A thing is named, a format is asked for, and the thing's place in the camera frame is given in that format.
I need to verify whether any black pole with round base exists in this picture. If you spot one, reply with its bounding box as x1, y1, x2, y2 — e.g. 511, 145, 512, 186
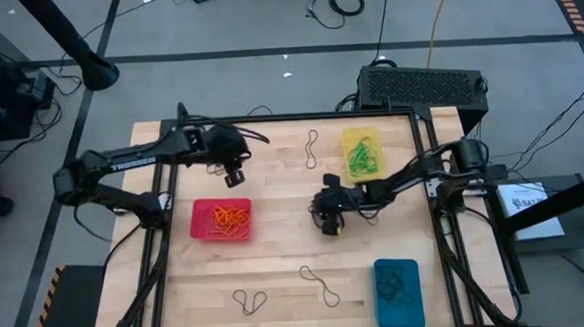
15, 0, 122, 97

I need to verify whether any red translucent plastic basket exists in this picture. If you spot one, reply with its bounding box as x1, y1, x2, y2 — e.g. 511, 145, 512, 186
188, 196, 255, 245

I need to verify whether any black hanging cable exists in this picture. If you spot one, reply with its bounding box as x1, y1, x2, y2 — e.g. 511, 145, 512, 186
367, 0, 397, 66

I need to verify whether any white printed sign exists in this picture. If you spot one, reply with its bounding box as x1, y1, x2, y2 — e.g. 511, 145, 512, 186
495, 180, 567, 243

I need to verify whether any black mat with hazard stripe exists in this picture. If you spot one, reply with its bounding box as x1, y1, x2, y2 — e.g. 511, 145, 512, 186
24, 262, 110, 327

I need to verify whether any coiled black cable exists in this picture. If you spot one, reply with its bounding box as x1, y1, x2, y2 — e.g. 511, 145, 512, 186
329, 0, 367, 18

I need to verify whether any green rubber band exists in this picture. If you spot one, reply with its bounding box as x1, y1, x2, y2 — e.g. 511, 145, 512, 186
350, 151, 380, 177
358, 143, 382, 176
346, 136, 373, 168

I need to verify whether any black metal stand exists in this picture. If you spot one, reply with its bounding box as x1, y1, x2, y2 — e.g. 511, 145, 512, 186
482, 167, 584, 299

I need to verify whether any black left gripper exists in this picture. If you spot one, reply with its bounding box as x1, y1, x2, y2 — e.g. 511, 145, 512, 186
203, 123, 254, 190

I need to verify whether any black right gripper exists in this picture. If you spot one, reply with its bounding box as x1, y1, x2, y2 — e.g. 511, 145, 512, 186
306, 171, 370, 238

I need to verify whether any yellow hanging cable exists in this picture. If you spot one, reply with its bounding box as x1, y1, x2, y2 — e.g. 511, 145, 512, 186
422, 0, 461, 68

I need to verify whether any blue plastic basket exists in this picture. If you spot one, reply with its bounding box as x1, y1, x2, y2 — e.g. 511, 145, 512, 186
371, 256, 427, 327

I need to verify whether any black perforated computer case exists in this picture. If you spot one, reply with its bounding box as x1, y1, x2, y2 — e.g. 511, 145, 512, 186
355, 58, 491, 131

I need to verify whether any yellow translucent plastic basket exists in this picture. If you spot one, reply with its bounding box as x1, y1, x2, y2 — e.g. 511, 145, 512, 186
339, 125, 389, 185

